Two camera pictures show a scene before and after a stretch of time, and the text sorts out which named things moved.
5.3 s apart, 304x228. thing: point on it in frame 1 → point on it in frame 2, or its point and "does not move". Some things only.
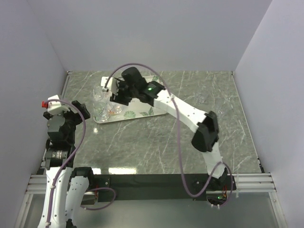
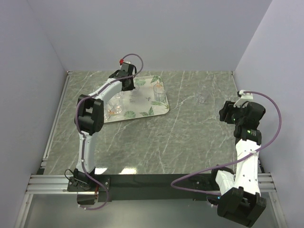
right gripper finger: x=121 y=98 → x=225 y=113
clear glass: x=199 y=98 does not move
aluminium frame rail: x=245 y=182 does not move
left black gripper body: x=72 y=119 → x=131 y=85
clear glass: x=116 y=108 does not move
